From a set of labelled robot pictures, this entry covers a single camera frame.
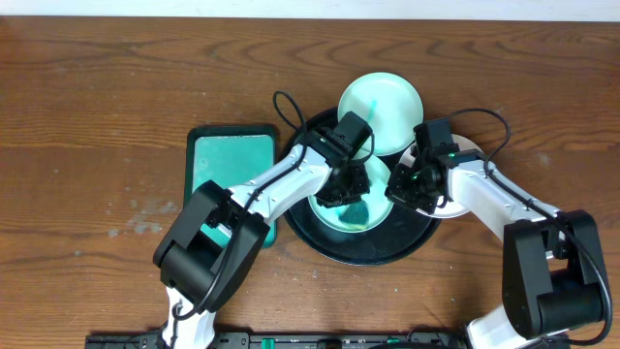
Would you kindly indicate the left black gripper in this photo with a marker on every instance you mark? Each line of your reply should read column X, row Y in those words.
column 342, row 189

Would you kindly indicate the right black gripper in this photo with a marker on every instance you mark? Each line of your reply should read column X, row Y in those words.
column 396, row 192

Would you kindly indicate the dark green sponge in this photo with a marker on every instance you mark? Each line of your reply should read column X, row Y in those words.
column 356, row 216

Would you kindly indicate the mint plate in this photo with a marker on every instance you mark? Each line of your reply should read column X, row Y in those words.
column 389, row 104
column 379, row 205

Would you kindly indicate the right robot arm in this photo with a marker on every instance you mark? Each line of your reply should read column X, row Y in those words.
column 554, row 284

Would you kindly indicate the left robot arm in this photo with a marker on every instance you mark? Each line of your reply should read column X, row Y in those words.
column 214, row 241

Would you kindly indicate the black round tray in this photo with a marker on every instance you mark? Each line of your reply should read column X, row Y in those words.
column 403, row 232

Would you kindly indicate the green rectangular tray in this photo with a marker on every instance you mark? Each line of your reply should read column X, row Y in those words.
column 228, row 155

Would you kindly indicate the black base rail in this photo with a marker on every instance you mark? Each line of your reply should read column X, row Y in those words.
column 152, row 340

